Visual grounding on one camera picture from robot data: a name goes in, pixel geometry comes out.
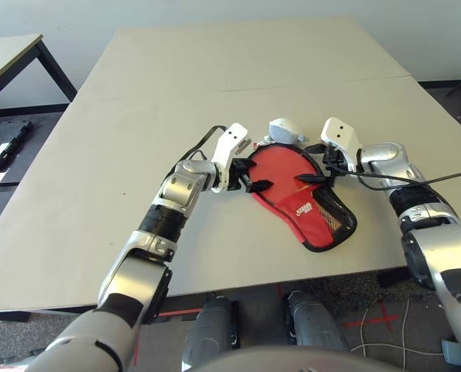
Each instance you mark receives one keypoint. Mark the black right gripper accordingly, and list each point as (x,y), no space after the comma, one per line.
(332,170)

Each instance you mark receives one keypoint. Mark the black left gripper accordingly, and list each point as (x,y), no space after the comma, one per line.
(238,178)

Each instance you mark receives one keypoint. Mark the red black paddle case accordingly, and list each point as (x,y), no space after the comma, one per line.
(307,228)

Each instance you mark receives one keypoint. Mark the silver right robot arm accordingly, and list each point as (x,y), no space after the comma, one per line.
(431,232)

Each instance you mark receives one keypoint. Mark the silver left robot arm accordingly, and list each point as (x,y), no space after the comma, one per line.
(164,217)

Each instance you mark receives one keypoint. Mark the dark speckled carpet piece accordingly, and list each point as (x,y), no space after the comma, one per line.
(350,288)

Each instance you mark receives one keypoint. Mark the grey robot right leg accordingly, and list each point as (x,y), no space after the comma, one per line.
(315,321)

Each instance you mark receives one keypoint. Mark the grey robot leg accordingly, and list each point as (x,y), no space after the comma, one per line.
(210,329)
(315,321)

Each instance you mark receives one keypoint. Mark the grey robot left leg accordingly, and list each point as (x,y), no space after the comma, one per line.
(210,329)

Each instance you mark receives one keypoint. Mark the grey robot torso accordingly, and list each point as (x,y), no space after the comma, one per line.
(292,360)

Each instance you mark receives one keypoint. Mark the grey blue floor box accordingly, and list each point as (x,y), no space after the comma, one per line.
(453,350)

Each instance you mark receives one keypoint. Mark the black floor mat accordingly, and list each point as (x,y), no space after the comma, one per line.
(5,143)

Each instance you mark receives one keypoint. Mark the grey foam puzzle mat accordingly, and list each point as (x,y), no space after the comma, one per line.
(21,333)

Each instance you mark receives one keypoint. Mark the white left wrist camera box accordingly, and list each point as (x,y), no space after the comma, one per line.
(228,149)

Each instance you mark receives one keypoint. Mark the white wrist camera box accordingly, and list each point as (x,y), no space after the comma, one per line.
(228,149)
(340,135)

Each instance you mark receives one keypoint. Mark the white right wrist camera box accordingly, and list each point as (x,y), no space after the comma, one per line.
(340,135)

